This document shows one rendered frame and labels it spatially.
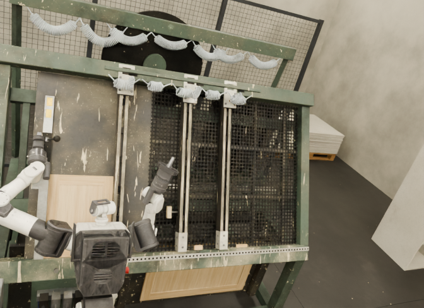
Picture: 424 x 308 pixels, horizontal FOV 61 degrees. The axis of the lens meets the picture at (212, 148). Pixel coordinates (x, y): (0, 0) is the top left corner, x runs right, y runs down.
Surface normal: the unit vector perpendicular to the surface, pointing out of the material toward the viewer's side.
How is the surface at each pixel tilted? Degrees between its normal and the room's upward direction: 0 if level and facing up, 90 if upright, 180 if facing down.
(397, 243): 90
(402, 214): 90
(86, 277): 82
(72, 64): 58
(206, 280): 90
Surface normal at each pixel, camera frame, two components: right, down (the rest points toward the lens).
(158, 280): 0.33, 0.48
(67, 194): 0.42, -0.06
